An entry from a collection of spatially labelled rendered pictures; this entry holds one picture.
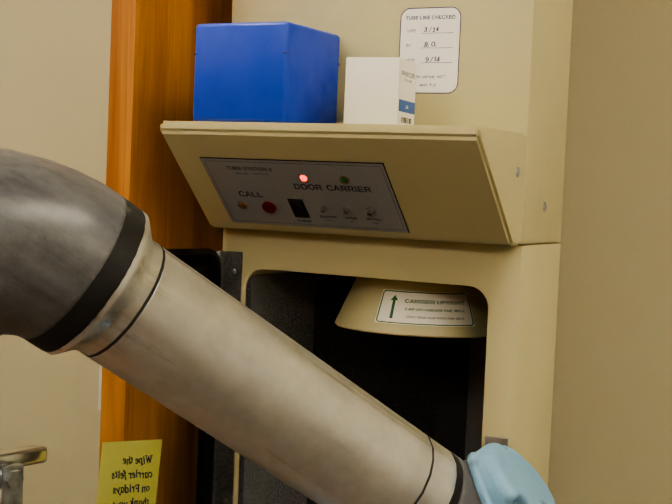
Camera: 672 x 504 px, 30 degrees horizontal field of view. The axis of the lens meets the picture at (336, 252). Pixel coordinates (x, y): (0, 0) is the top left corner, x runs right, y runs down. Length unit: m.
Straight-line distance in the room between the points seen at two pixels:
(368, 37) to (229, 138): 0.17
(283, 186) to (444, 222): 0.16
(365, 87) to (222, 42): 0.14
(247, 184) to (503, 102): 0.25
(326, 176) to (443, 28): 0.18
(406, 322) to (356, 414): 0.45
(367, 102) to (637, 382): 0.60
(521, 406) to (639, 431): 0.42
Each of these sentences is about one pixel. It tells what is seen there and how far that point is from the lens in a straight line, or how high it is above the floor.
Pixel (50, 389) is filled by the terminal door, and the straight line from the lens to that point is 1.13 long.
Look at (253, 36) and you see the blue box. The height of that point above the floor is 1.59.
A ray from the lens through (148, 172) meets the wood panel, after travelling 1.26.
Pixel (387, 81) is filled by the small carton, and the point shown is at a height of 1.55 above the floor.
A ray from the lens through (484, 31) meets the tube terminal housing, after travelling 1.16.
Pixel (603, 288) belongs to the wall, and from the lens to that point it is 1.56.
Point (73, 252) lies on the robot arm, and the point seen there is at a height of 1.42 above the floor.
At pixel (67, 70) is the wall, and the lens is 1.98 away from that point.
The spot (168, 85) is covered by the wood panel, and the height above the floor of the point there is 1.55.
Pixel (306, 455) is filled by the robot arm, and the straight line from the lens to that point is 0.75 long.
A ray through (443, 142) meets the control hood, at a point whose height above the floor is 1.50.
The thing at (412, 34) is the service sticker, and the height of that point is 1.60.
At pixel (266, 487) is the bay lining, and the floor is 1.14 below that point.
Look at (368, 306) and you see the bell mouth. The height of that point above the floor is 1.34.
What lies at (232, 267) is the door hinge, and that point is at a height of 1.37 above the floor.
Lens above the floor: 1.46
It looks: 3 degrees down
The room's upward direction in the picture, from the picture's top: 2 degrees clockwise
